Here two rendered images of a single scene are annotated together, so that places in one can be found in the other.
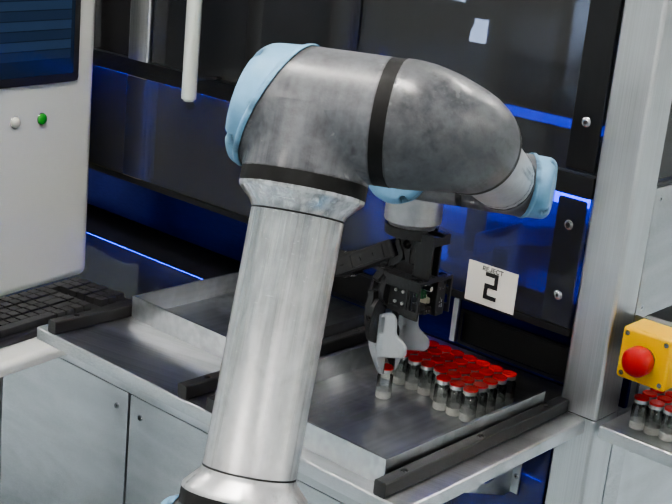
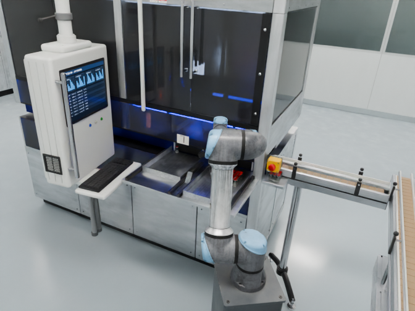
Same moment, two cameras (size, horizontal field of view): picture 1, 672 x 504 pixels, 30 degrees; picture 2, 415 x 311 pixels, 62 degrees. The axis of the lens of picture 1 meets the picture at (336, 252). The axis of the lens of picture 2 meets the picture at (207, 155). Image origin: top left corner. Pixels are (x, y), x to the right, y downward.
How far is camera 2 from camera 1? 56 cm
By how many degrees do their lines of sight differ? 18
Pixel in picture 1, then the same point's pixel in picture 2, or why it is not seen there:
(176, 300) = (150, 163)
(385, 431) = not seen: hidden behind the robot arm
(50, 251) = (107, 151)
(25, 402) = not seen: hidden behind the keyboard
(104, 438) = (124, 193)
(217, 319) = (163, 167)
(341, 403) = (205, 187)
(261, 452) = (225, 223)
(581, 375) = (257, 170)
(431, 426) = not seen: hidden behind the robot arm
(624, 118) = (265, 113)
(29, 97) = (97, 114)
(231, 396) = (216, 212)
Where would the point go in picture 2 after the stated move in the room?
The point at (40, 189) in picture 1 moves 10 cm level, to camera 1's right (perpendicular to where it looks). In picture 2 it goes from (103, 137) to (118, 136)
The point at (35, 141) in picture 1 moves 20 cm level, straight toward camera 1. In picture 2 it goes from (100, 124) to (108, 137)
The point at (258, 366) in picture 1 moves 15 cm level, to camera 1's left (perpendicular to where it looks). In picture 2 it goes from (222, 205) to (183, 209)
